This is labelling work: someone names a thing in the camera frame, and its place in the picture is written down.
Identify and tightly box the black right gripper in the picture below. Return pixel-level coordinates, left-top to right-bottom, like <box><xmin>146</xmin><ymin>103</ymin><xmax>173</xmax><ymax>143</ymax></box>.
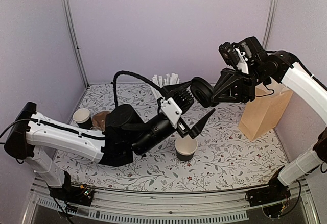
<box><xmin>209</xmin><ymin>61</ymin><xmax>268</xmax><ymax>103</ymax></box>

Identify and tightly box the black plastic cup lid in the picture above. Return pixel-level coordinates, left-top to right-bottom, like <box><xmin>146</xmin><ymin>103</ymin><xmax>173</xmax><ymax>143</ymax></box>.
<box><xmin>190</xmin><ymin>77</ymin><xmax>213</xmax><ymax>108</ymax></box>

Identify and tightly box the black and white coffee cup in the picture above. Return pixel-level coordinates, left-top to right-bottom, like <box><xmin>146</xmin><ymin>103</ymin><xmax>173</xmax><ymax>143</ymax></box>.
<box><xmin>174</xmin><ymin>136</ymin><xmax>198</xmax><ymax>162</ymax></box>

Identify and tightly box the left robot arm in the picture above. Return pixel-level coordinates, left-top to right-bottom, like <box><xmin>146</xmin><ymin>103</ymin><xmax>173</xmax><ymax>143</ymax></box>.
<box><xmin>2</xmin><ymin>82</ymin><xmax>211</xmax><ymax>201</ymax></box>

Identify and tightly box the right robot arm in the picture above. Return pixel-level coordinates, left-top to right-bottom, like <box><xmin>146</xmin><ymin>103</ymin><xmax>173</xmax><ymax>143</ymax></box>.
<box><xmin>208</xmin><ymin>49</ymin><xmax>326</xmax><ymax>202</ymax></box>

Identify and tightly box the paper-wrapped straws bundle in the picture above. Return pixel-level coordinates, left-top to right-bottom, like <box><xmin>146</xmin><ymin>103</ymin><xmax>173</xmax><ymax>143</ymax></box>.
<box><xmin>152</xmin><ymin>73</ymin><xmax>180</xmax><ymax>87</ymax></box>

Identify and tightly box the brown paper bag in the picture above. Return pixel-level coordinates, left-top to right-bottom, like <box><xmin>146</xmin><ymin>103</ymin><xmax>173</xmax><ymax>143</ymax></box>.
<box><xmin>239</xmin><ymin>81</ymin><xmax>293</xmax><ymax>141</ymax></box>

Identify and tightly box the brown cardboard cup carrier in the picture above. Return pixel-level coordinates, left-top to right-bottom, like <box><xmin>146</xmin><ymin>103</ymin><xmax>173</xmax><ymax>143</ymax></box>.
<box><xmin>92</xmin><ymin>110</ymin><xmax>110</xmax><ymax>131</ymax></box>

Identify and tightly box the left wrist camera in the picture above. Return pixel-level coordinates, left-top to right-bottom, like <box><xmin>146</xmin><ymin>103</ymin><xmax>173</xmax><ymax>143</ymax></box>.
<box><xmin>159</xmin><ymin>90</ymin><xmax>194</xmax><ymax>129</ymax></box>

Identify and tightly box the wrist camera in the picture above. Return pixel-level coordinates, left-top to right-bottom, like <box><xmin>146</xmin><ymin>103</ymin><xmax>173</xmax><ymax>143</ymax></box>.
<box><xmin>218</xmin><ymin>36</ymin><xmax>264</xmax><ymax>74</ymax></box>
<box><xmin>159</xmin><ymin>90</ymin><xmax>194</xmax><ymax>129</ymax></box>

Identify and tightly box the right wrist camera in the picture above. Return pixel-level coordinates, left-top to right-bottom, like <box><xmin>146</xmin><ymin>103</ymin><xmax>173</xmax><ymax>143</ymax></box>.
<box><xmin>218</xmin><ymin>36</ymin><xmax>264</xmax><ymax>74</ymax></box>

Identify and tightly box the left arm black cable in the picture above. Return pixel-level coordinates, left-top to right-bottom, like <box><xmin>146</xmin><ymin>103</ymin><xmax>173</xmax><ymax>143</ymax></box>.
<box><xmin>112</xmin><ymin>70</ymin><xmax>164</xmax><ymax>107</ymax></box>

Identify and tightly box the right aluminium corner post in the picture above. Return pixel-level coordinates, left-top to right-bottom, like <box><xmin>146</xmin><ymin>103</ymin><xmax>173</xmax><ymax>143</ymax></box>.
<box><xmin>262</xmin><ymin>0</ymin><xmax>278</xmax><ymax>49</ymax></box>

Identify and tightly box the aluminium corner post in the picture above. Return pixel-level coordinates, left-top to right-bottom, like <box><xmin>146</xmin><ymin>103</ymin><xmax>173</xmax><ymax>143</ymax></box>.
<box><xmin>61</xmin><ymin>0</ymin><xmax>89</xmax><ymax>88</ymax></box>
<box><xmin>262</xmin><ymin>0</ymin><xmax>278</xmax><ymax>49</ymax></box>

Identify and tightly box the aluminium front rail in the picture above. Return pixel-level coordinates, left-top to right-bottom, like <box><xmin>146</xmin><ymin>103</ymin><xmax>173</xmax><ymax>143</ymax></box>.
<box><xmin>22</xmin><ymin>178</ymin><xmax>322</xmax><ymax>223</ymax></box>

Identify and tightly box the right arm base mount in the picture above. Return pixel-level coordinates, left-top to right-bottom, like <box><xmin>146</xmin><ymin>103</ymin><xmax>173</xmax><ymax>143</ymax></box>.
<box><xmin>245</xmin><ymin>175</ymin><xmax>301</xmax><ymax>219</ymax></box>

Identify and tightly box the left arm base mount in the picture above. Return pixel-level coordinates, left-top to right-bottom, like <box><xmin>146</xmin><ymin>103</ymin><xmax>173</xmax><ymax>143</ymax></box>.
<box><xmin>48</xmin><ymin>171</ymin><xmax>94</xmax><ymax>207</ymax></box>

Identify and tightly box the left aluminium corner post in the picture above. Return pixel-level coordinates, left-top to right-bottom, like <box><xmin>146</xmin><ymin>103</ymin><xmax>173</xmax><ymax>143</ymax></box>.
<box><xmin>61</xmin><ymin>0</ymin><xmax>89</xmax><ymax>88</ymax></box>

